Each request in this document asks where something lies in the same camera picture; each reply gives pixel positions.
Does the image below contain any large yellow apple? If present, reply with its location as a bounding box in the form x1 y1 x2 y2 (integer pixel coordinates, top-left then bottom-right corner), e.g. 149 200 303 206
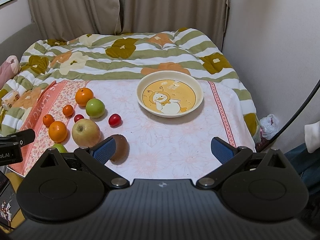
72 119 101 147

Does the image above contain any brown kiwi fruit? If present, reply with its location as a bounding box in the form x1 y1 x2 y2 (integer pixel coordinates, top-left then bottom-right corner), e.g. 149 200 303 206
110 134 129 165

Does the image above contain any small green apple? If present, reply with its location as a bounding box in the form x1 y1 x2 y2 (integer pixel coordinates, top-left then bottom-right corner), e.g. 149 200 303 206
52 144 68 153

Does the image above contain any red cherry tomato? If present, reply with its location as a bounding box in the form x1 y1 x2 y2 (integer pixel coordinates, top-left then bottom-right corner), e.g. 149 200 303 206
108 113 122 127
74 114 84 122

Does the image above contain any large orange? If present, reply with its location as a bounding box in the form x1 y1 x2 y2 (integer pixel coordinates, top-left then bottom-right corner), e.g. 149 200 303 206
75 87 94 107
48 121 68 143

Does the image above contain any small tangerine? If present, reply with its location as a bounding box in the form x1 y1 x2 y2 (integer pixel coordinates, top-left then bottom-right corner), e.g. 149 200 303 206
62 105 74 118
42 114 55 127

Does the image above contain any round green apple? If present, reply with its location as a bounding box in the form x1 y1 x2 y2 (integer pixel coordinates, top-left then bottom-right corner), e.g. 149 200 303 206
86 98 105 118

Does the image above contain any small patterned box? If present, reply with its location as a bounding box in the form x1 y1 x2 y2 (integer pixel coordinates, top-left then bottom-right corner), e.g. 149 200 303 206
2 90 20 111

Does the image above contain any white plastic bag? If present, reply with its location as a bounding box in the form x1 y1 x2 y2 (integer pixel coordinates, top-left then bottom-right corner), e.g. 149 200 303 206
255 114 280 151

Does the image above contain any pink plush toy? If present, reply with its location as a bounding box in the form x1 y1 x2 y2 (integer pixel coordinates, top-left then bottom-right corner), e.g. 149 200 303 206
0 55 20 88

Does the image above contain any cream duck print plate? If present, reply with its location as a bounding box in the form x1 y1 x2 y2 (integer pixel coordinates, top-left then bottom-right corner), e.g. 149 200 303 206
136 70 204 118

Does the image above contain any green striped floral duvet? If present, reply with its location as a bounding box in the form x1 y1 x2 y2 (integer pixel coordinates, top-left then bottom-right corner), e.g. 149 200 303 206
1 28 260 142

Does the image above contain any grey bed headboard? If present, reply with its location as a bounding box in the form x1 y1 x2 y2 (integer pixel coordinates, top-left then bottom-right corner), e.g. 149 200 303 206
0 23 42 63

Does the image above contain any beige curtain left panel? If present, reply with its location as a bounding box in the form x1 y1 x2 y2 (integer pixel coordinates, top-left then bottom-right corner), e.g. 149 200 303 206
28 0 121 41

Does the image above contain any beige curtain panel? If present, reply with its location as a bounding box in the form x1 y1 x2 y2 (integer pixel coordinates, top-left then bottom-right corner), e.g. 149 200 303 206
28 0 121 41
119 0 229 48

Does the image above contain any beige curtain right panel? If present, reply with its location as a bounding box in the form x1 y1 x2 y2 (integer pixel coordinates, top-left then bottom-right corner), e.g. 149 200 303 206
119 0 229 48

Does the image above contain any black cable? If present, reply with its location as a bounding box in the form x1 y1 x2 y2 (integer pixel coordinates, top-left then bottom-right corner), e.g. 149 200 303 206
260 79 320 153

